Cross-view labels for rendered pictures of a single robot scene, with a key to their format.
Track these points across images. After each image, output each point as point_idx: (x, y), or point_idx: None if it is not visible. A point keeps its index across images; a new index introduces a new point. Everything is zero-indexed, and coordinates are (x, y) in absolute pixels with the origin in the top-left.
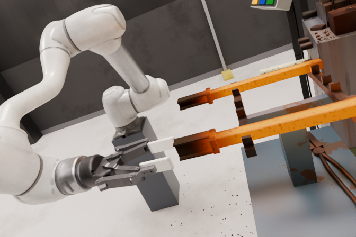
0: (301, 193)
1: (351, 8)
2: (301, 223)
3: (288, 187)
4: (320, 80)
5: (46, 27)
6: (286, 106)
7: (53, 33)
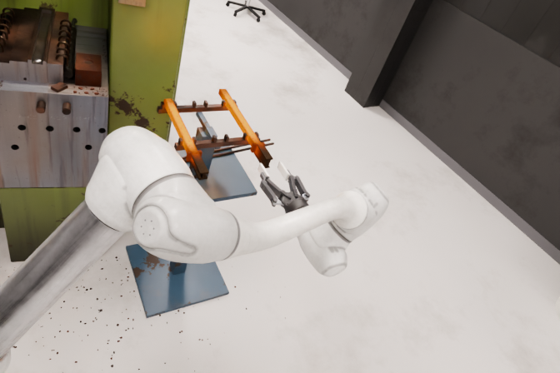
0: (212, 174)
1: (86, 62)
2: (234, 176)
3: (208, 179)
4: (189, 107)
5: (194, 209)
6: (208, 126)
7: (209, 197)
